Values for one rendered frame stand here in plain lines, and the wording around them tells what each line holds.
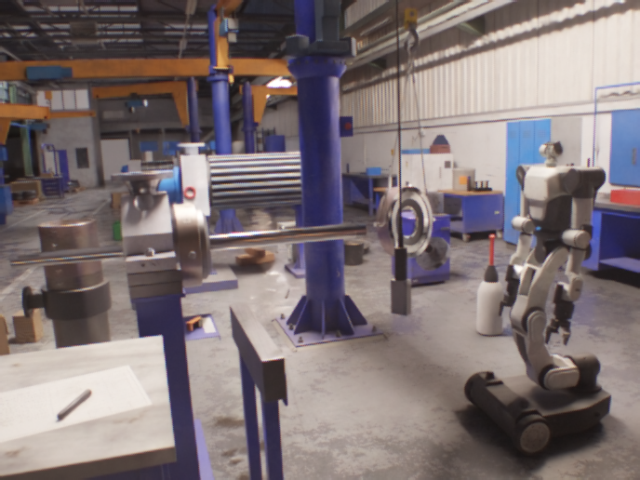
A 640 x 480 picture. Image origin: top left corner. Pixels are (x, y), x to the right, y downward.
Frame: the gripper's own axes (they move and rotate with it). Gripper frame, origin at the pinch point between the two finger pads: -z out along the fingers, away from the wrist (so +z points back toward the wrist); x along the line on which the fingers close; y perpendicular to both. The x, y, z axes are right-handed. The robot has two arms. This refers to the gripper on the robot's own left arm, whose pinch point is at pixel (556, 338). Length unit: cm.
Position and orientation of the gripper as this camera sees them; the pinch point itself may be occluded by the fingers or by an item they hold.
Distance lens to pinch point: 270.0
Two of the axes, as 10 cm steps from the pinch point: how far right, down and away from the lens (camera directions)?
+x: -9.7, -1.2, -2.3
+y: 2.0, 1.8, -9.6
